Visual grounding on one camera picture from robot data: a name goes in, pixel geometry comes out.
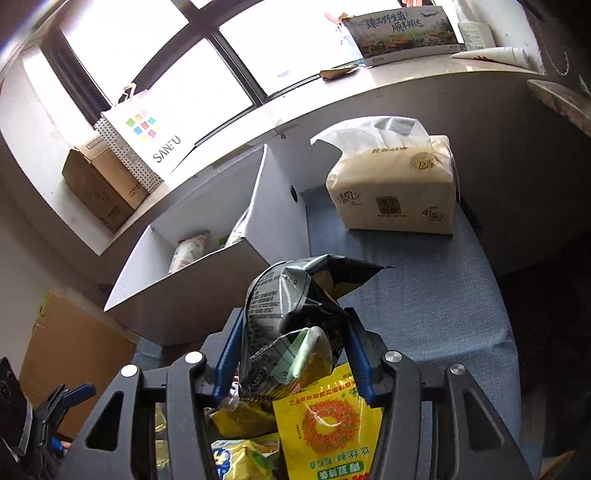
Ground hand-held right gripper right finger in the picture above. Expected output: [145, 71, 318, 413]
[344, 309, 536, 480]

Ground dark framed window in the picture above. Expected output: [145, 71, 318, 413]
[44, 0, 444, 118]

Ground blue table cloth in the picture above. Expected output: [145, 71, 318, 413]
[134, 187, 543, 480]

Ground brown stitched panel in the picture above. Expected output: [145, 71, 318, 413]
[524, 0, 591, 81]

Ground white tube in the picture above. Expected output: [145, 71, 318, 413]
[450, 46, 529, 68]

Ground landscape printed box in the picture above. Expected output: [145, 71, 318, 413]
[344, 6, 466, 69]

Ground white plastic bottle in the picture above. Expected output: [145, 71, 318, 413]
[457, 21, 497, 51]

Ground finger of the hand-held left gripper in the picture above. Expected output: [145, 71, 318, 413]
[34, 382, 98, 422]

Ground large open cardboard box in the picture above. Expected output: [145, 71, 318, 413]
[18, 288, 139, 439]

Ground small yellow snack packet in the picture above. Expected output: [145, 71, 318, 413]
[205, 397, 278, 439]

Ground white paper shopping bag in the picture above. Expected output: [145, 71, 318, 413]
[95, 83, 197, 193]

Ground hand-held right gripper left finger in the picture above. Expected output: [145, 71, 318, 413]
[55, 307, 245, 480]

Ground yellow and blue snack packet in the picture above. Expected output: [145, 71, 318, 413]
[210, 436, 280, 480]

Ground white cardboard box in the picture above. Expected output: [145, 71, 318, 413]
[104, 144, 311, 344]

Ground silver snack packet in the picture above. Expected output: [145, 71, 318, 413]
[238, 254, 398, 402]

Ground flat brown packet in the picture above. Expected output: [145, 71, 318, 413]
[320, 65, 361, 82]

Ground yellow packet with orange ring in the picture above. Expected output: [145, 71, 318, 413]
[272, 362, 384, 480]

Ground stone side counter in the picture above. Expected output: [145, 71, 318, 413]
[526, 78, 591, 139]

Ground brown cardboard box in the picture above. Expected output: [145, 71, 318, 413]
[61, 136, 149, 234]

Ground beige tissue pack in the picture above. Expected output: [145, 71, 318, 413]
[310, 116, 458, 235]

